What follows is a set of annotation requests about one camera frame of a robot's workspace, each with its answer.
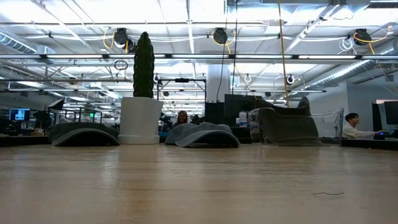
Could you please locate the grey baseball cap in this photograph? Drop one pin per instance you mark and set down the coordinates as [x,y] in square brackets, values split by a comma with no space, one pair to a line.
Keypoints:
[199,133]

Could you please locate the black box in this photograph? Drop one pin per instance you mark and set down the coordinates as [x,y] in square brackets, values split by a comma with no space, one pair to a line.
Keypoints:
[214,113]

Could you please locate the person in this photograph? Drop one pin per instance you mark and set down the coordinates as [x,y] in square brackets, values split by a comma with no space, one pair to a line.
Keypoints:
[351,132]
[182,118]

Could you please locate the white bottle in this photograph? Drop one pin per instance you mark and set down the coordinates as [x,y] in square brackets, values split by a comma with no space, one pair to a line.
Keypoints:
[242,120]

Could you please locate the long ceiling light bar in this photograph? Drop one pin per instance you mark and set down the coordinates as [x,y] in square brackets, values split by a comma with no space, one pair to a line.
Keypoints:
[199,56]

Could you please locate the white hexagonal plant pot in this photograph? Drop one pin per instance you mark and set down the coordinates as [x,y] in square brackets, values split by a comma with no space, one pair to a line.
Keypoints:
[140,121]

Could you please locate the green cactus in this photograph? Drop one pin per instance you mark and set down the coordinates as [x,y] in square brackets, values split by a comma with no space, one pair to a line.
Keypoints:
[143,65]

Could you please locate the clear plastic bin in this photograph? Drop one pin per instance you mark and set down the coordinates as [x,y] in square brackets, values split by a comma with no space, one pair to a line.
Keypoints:
[332,124]

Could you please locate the small desktop monitor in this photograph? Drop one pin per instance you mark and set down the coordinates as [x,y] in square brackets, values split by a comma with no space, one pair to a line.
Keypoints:
[19,114]

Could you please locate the black monitor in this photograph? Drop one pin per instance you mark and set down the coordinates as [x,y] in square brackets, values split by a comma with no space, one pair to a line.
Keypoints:
[391,112]

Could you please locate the black background rig frame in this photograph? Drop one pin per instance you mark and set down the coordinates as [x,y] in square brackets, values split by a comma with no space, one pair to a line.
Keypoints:
[182,80]

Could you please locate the silver ventilation duct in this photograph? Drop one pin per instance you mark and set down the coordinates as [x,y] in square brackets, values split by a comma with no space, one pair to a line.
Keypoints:
[342,73]

